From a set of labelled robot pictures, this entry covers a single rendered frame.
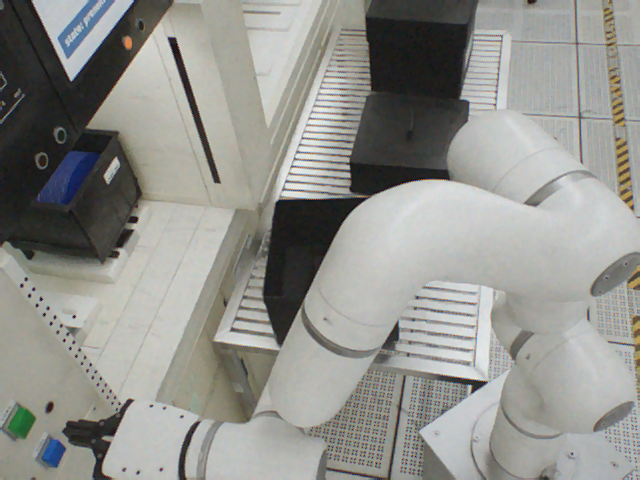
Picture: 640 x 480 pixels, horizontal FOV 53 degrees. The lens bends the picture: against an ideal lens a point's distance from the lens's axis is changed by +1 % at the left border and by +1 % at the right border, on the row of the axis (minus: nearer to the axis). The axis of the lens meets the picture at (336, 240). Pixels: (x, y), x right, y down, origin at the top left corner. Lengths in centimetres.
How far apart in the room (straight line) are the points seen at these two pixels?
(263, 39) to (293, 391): 158
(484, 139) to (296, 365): 29
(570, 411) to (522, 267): 40
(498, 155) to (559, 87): 274
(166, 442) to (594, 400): 55
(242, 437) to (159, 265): 75
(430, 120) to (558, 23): 217
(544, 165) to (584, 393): 40
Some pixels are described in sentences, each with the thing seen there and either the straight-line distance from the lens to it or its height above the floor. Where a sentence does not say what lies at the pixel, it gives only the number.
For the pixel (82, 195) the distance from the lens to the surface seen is 136.
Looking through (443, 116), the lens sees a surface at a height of 86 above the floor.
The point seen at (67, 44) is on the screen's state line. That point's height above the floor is 151.
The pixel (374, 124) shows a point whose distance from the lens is 174.
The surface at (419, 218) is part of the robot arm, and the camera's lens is 54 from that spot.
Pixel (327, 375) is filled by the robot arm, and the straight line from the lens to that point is 63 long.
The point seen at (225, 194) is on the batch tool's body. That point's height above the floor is 92.
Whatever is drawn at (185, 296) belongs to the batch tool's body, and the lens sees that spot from 142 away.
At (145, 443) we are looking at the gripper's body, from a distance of 85.
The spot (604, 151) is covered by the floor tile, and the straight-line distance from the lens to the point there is 305.
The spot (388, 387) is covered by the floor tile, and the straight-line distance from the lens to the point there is 221.
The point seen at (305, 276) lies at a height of 77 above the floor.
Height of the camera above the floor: 196
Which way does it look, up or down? 49 degrees down
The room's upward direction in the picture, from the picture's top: 7 degrees counter-clockwise
